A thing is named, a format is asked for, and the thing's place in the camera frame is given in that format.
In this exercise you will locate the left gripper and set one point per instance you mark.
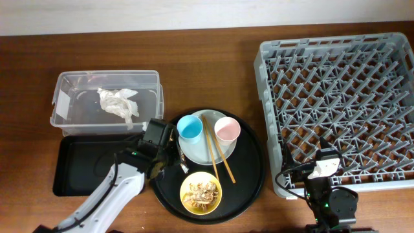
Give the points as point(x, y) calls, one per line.
point(173, 146)

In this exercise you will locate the yellow bowl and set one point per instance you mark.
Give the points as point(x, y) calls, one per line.
point(199, 177)

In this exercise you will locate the black rectangular tray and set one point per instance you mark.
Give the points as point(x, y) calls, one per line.
point(85, 160)

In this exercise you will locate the food scraps with rice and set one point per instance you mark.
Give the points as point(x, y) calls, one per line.
point(201, 195)

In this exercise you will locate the white napkin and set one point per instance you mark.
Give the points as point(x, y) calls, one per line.
point(117, 102)

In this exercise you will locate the right wooden chopstick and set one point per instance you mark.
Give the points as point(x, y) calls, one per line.
point(210, 131)

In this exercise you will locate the wooden chopstick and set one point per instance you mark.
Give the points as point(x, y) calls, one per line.
point(210, 131)
point(209, 145)

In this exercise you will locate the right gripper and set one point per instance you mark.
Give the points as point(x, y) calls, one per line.
point(301, 172)

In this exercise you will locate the pink cup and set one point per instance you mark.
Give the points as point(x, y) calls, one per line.
point(227, 130)

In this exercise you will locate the clear plastic waste bin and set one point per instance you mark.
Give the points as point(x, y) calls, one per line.
point(85, 114)

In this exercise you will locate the grey dishwasher rack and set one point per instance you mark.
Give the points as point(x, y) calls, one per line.
point(354, 91)

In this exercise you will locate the blue cup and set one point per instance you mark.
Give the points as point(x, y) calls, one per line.
point(190, 128)

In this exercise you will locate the gold foil wrapper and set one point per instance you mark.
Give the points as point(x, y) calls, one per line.
point(183, 164)

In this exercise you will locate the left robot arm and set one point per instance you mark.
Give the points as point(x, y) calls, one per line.
point(124, 181)

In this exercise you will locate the left wooden chopstick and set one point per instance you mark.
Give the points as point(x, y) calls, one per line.
point(209, 145)

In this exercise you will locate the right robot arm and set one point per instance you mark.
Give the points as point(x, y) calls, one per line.
point(333, 207)

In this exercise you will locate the white round plate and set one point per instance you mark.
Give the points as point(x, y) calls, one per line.
point(199, 153)

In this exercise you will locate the white label on bin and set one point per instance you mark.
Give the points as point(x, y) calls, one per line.
point(62, 107)

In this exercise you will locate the round black serving tray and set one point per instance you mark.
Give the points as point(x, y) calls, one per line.
point(247, 163)

